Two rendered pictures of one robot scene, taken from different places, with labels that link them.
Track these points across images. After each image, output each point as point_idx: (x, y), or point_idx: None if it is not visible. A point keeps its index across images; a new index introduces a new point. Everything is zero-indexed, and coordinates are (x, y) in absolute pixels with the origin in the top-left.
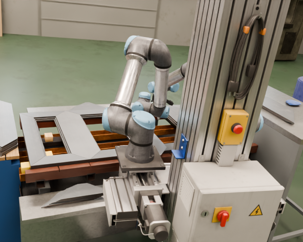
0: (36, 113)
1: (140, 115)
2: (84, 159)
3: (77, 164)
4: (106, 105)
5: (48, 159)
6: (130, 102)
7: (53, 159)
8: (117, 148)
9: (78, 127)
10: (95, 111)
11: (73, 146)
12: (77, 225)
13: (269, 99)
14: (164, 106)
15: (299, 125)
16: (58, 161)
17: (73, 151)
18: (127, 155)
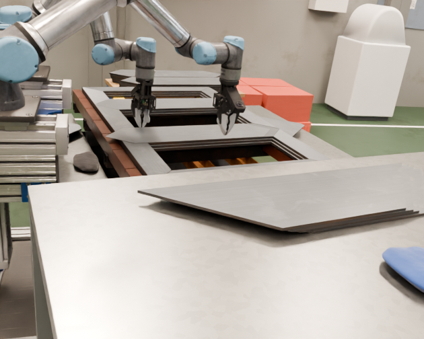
0: (213, 91)
1: (12, 7)
2: (95, 102)
3: (89, 103)
4: (320, 142)
5: (95, 91)
6: (44, 3)
7: (94, 93)
8: (42, 65)
9: (183, 104)
10: (246, 114)
11: (126, 100)
12: None
13: (377, 204)
14: (94, 40)
15: (146, 216)
16: (89, 94)
17: (115, 99)
18: None
